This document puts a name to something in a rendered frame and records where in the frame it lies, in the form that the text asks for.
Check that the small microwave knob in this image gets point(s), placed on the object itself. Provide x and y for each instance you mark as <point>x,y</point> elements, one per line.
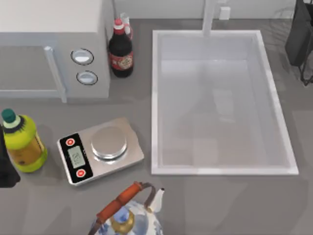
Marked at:
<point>87,77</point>

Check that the green bottle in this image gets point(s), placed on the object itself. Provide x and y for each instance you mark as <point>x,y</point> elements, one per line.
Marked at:
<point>24,144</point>

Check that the white sink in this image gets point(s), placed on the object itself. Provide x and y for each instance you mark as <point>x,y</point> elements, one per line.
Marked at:
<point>220,102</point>

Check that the silver kitchen scale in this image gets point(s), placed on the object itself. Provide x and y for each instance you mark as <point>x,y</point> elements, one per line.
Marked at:
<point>100,151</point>

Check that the blue and white teapot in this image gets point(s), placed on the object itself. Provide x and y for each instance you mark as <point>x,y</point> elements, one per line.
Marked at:
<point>132,215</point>

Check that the large microwave knob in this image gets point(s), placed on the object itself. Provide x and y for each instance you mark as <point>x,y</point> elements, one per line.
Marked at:
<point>82,56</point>

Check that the tall white tap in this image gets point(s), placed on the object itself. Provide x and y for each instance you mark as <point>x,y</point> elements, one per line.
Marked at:
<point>208,17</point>

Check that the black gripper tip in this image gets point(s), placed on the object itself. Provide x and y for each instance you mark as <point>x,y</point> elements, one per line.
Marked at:
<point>6,166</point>

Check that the dark cola bottle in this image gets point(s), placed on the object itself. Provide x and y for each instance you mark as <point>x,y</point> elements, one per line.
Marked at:
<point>120,56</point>

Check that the pale microwave oven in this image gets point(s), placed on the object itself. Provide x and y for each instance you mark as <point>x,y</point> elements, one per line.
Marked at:
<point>80,29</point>

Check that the white wall socket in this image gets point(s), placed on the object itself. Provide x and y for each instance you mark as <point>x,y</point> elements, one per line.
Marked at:
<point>224,12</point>

